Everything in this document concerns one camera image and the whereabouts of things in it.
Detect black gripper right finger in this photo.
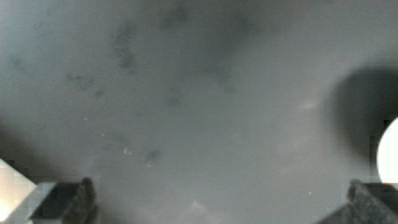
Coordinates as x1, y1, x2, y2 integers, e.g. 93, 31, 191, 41
331, 180, 398, 224

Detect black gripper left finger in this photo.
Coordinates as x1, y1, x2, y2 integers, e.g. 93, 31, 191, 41
29, 178, 95, 224

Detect white lamp bulb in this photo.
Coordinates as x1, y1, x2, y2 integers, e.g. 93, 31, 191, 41
376, 118, 398, 184

